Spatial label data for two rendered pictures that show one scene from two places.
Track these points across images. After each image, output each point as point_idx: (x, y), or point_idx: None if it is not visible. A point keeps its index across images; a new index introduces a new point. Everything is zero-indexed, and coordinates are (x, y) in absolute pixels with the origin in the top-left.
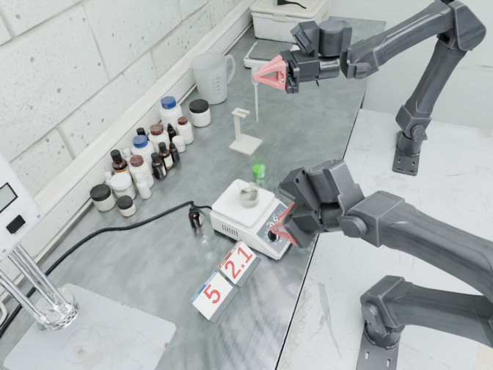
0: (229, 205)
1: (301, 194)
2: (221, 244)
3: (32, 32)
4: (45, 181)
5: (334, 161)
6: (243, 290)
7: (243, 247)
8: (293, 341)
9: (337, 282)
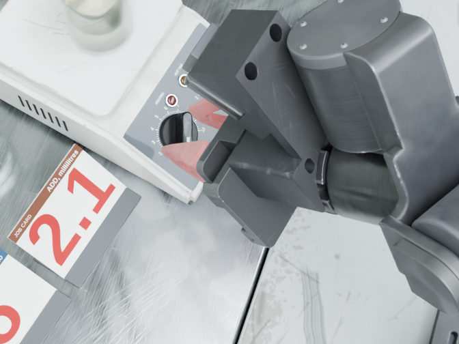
0: (37, 38)
1: (262, 115)
2: (22, 145)
3: None
4: None
5: (391, 13)
6: (89, 295)
7: (85, 169)
8: None
9: (356, 268)
